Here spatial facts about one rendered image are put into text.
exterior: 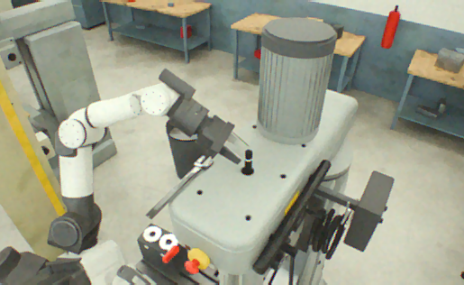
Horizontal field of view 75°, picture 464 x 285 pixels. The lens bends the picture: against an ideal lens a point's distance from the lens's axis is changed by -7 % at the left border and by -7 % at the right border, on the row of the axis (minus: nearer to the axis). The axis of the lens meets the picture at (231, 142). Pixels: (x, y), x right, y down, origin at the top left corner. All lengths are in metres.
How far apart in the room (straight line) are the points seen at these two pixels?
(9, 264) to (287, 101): 1.06
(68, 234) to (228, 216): 0.46
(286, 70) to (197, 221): 0.44
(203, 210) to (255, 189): 0.15
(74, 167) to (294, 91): 0.64
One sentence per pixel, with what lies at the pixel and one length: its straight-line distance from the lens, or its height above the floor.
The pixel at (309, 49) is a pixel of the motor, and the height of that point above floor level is 2.19.
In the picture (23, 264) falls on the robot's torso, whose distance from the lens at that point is 1.33.
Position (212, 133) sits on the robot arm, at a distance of 0.80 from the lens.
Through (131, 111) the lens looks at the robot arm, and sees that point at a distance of 0.86.
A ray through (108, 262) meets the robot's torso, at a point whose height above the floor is 1.63.
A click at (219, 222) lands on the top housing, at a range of 0.77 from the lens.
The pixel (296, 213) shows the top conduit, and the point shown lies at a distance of 0.91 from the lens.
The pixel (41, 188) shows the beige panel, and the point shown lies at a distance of 2.71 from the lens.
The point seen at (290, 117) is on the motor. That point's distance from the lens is 0.92.
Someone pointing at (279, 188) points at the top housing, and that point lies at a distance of 0.84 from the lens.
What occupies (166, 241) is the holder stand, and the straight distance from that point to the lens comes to 1.68.
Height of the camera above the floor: 2.51
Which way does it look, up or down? 39 degrees down
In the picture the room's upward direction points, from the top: straight up
